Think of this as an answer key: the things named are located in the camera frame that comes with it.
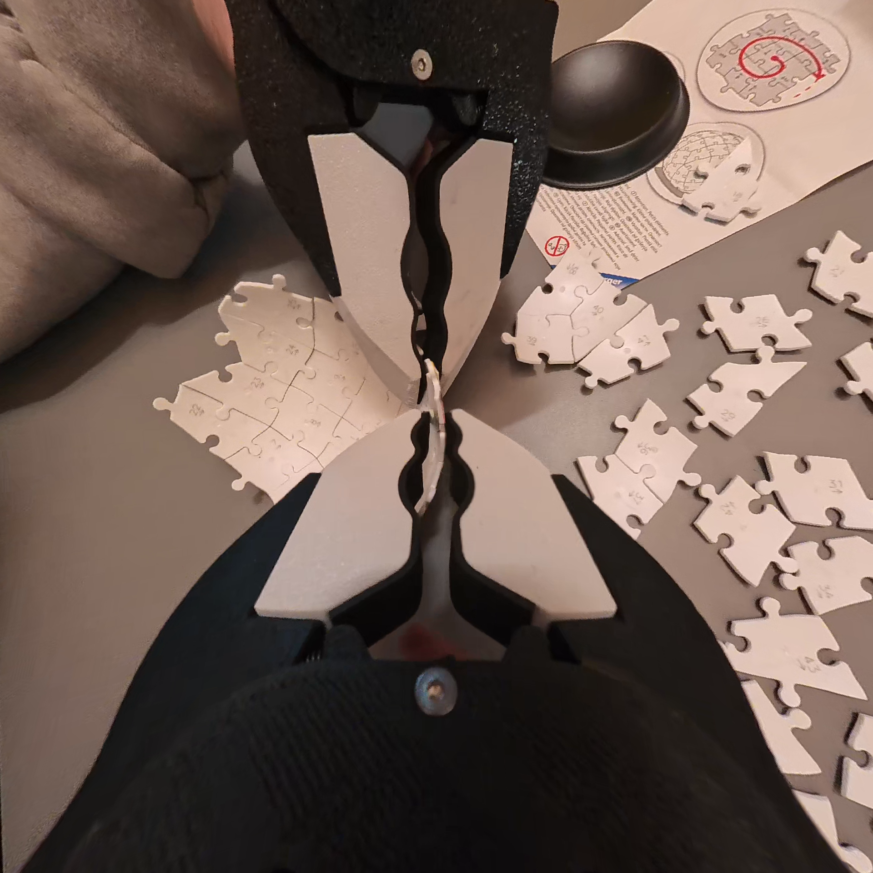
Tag paper instruction sheet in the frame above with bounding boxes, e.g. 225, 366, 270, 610
525, 0, 873, 294

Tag assembled white puzzle ball section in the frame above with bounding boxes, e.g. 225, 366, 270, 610
153, 273, 452, 517

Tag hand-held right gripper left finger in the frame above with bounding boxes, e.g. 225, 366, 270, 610
254, 408, 428, 647

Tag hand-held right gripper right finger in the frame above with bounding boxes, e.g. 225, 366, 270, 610
449, 408, 619, 647

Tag scattered white puzzle pieces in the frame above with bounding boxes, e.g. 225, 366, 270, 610
501, 228, 873, 873

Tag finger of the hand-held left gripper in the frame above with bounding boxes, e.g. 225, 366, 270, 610
308, 131, 431, 406
421, 138, 515, 383

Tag black round puzzle stand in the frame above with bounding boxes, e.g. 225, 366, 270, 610
544, 40, 691, 192

